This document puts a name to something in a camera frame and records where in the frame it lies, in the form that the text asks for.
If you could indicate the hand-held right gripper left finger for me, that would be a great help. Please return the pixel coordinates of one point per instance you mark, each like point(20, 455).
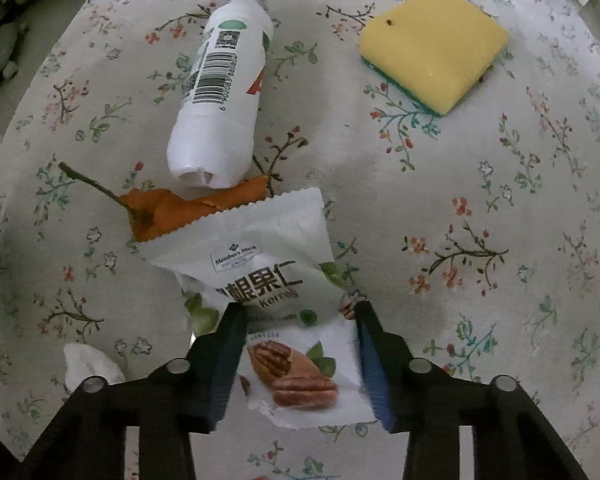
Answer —
point(225, 360)

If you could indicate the floral tablecloth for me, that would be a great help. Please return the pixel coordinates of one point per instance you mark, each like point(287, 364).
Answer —
point(480, 260)

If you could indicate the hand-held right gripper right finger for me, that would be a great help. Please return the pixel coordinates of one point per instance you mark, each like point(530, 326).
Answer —
point(372, 360)

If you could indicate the yellow and green sponge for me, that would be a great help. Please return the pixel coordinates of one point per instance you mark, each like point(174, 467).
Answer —
point(430, 45)

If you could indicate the white pecan snack packet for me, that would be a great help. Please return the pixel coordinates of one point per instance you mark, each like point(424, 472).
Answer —
point(260, 240)

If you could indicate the crumpled white tissue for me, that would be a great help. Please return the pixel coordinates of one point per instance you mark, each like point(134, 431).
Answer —
point(87, 360)

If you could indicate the white plastic bottle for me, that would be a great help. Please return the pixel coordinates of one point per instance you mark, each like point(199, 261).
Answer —
point(215, 125)

